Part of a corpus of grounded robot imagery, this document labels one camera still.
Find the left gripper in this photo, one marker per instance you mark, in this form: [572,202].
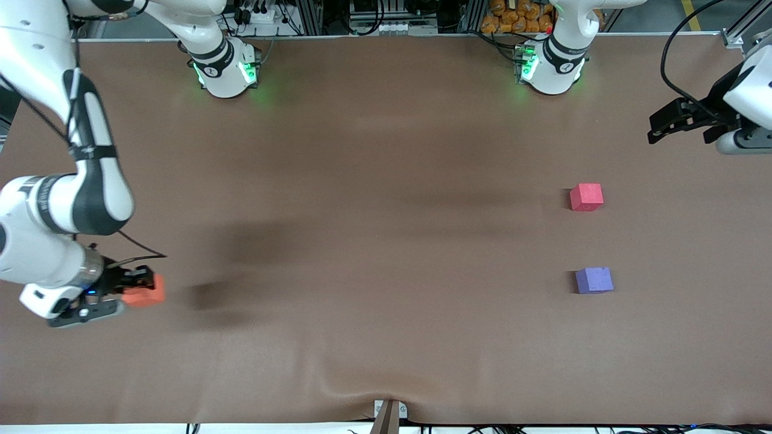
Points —
[721,95]

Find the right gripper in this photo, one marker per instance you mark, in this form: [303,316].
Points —
[113,278]

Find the orange foam block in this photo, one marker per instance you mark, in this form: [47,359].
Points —
[148,297]

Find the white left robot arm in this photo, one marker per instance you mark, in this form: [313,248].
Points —
[552,66]

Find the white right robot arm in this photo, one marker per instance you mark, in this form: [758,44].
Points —
[36,54]

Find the red foam block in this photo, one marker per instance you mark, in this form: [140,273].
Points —
[586,197]

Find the purple foam block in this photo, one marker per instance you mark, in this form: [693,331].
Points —
[594,281]

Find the bag of orange items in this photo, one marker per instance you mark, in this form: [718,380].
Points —
[515,18]

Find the brown table mat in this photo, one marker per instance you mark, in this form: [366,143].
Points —
[362,241]

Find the grey metal table clamp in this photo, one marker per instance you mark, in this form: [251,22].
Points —
[390,413]

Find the white power strip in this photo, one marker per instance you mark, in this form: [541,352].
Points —
[262,15]

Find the aluminium frame profile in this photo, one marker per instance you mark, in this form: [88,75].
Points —
[739,33]

